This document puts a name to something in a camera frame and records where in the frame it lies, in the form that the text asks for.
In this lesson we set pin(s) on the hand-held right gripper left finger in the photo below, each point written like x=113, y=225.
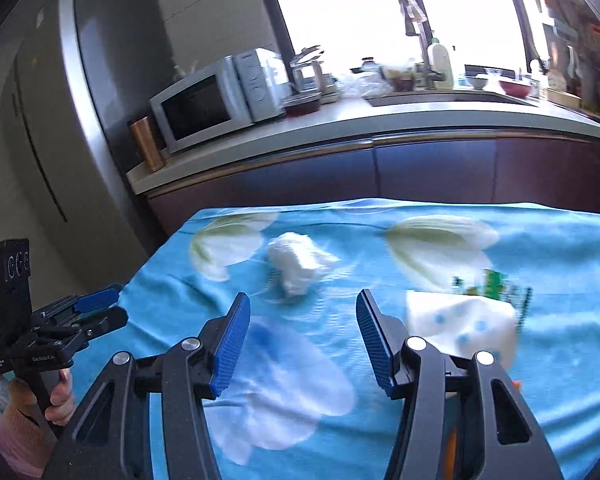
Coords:
x=227, y=350

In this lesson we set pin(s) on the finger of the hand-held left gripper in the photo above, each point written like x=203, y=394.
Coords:
x=105, y=322
x=97, y=299

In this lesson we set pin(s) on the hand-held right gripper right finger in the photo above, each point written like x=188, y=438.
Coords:
x=375, y=345

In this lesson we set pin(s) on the white tissue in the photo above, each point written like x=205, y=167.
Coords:
x=295, y=260

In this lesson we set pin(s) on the person's left forearm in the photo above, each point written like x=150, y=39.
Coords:
x=15, y=427

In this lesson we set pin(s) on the person's left hand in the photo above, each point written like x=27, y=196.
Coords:
x=64, y=407

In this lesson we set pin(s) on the white blue-dotted paper pack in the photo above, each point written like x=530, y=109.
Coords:
x=450, y=320

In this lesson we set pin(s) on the blue floral tablecloth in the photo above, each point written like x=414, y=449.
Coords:
x=360, y=260

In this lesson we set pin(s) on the green wrapper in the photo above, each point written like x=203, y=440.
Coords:
x=495, y=282

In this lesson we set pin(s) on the small orange object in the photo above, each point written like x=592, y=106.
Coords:
x=517, y=385

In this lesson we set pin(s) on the copper tumbler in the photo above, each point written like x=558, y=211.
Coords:
x=147, y=142

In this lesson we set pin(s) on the kitchen counter cabinet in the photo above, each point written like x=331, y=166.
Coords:
x=430, y=170

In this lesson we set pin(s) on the white microwave oven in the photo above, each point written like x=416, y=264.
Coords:
x=195, y=105

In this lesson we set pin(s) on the grey refrigerator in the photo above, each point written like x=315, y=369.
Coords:
x=115, y=60

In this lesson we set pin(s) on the dark red bowl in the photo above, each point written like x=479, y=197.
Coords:
x=301, y=105

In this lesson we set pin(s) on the glass kettle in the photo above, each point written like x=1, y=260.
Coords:
x=312, y=77

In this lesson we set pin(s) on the white soap bottle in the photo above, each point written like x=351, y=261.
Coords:
x=441, y=62

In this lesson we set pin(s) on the red rimmed bowl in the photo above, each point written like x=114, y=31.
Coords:
x=515, y=87

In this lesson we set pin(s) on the metal faucet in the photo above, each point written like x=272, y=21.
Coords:
x=420, y=25

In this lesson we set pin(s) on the window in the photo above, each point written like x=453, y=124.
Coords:
x=350, y=15

